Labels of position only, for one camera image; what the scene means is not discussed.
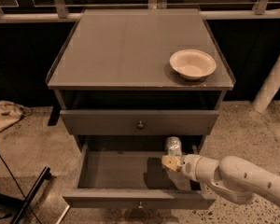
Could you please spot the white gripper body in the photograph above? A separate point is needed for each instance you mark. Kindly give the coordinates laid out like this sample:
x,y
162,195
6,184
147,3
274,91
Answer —
x,y
188,165

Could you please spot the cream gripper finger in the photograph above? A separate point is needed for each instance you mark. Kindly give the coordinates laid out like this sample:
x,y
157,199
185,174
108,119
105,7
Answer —
x,y
172,163

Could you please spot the silver green 7up can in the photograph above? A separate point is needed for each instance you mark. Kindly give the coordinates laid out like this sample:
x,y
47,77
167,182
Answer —
x,y
173,146

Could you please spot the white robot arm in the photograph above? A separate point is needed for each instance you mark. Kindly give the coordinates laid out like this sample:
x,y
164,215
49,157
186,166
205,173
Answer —
x,y
232,178

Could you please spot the open grey middle drawer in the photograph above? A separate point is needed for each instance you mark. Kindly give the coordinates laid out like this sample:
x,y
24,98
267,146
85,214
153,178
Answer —
x,y
127,179

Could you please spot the grey wooden drawer cabinet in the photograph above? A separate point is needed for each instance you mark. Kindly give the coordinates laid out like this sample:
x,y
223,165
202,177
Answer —
x,y
119,60

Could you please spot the closed grey top drawer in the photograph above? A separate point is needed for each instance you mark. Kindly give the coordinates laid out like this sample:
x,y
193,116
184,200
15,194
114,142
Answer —
x,y
139,122

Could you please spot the white paper bowl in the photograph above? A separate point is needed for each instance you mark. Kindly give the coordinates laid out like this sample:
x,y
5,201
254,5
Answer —
x,y
193,64

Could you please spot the black stand leg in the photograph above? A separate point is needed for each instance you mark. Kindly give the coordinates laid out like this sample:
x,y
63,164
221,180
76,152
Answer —
x,y
21,205

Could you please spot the beige cloth bag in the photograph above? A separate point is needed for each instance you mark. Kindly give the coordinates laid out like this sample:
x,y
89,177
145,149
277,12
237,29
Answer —
x,y
11,113

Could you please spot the white slanted post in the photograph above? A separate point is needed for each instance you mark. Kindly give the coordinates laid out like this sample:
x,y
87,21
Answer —
x,y
269,88

